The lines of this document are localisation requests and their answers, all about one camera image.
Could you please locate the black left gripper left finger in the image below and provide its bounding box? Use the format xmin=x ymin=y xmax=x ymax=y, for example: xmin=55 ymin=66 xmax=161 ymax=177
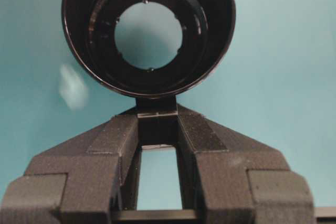
xmin=1 ymin=114 xmax=139 ymax=223

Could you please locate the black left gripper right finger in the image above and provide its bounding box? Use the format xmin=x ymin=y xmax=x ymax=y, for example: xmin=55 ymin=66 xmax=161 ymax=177
xmin=177 ymin=106 xmax=315 ymax=223

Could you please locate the black plastic cup holder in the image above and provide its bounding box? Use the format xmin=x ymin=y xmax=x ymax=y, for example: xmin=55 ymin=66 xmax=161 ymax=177
xmin=62 ymin=0 xmax=236 ymax=208

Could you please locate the left tape marker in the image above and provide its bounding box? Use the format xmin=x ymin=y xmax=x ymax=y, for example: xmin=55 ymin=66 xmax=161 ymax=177
xmin=59 ymin=65 xmax=89 ymax=110

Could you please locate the teal table cloth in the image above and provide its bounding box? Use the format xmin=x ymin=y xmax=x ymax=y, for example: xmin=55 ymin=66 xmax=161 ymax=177
xmin=1 ymin=0 xmax=335 ymax=207

